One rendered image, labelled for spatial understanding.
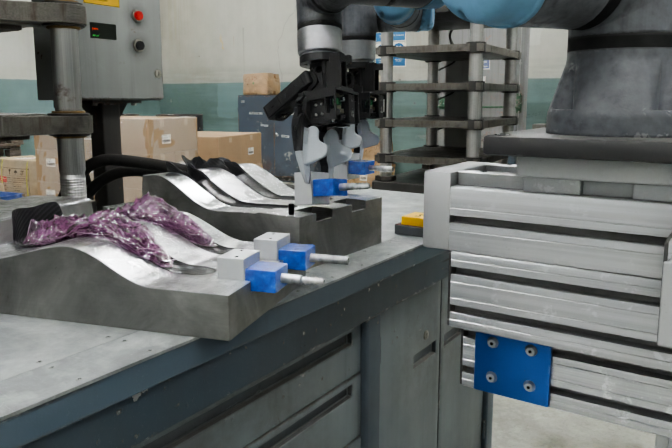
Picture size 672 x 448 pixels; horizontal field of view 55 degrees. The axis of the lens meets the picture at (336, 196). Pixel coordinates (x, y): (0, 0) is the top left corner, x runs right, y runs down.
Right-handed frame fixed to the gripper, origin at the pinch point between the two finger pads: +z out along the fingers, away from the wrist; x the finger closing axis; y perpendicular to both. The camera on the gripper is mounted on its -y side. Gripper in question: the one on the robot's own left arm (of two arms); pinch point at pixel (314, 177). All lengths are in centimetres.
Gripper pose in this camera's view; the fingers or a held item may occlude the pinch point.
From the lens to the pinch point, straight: 107.4
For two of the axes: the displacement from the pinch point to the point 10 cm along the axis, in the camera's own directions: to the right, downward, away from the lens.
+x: 5.6, 0.1, 8.3
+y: 8.2, -0.5, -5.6
